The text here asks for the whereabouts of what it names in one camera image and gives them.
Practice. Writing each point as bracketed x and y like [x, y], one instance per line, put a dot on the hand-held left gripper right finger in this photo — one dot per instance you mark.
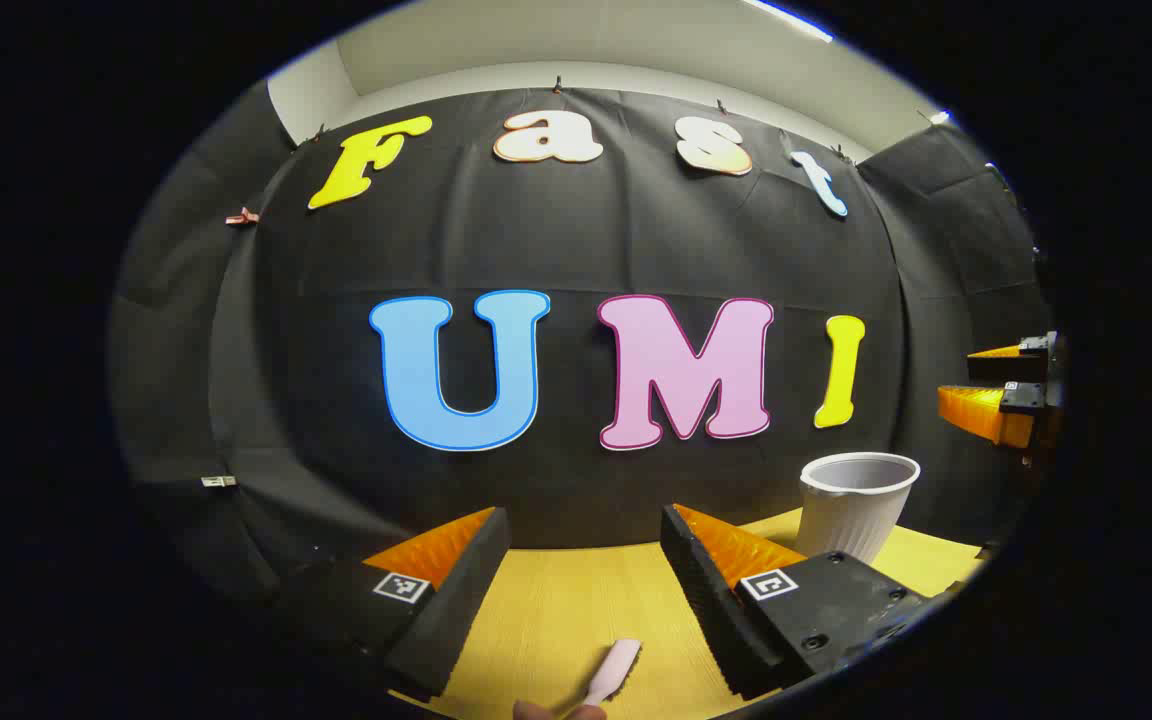
[706, 590]

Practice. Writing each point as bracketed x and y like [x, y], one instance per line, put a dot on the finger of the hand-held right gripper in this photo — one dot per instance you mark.
[981, 410]
[1011, 365]

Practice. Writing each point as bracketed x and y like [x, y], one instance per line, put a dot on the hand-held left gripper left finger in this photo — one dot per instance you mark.
[456, 590]

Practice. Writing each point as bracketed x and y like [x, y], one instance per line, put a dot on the small lilac broom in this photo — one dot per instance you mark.
[614, 668]

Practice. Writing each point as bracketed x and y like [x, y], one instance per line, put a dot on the white ribbed garbage bin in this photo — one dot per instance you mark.
[851, 515]

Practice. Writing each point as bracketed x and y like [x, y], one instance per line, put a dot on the yellow wooden desktop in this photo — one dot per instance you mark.
[576, 600]

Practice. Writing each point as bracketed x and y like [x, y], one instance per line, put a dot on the small white clip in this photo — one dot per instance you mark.
[218, 481]

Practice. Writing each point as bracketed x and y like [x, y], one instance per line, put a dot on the black backdrop cloth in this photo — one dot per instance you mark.
[556, 250]

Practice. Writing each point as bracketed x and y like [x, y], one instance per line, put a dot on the small red clip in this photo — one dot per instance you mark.
[241, 216]

